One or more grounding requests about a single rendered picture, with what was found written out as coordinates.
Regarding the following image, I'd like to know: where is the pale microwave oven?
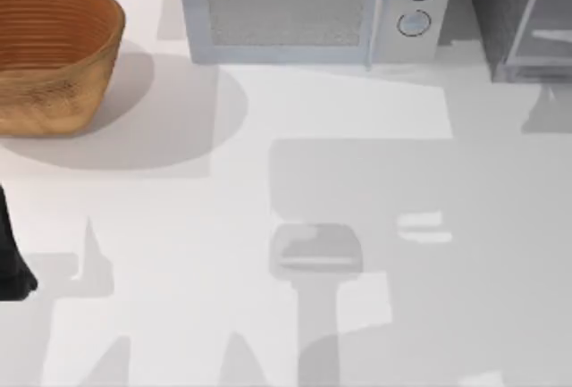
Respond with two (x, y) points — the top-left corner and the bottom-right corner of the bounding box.
(173, 0), (461, 72)

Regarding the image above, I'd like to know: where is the brown woven basket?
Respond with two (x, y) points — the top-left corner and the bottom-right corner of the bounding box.
(0, 0), (127, 139)

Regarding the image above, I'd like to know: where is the microwave oven door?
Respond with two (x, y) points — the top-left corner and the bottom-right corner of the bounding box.
(174, 0), (394, 68)

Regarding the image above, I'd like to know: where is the microwave door handle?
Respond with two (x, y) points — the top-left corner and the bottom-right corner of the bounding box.
(365, 0), (387, 72)

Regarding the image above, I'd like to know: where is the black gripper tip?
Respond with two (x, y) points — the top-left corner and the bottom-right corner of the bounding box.
(0, 185), (39, 303)

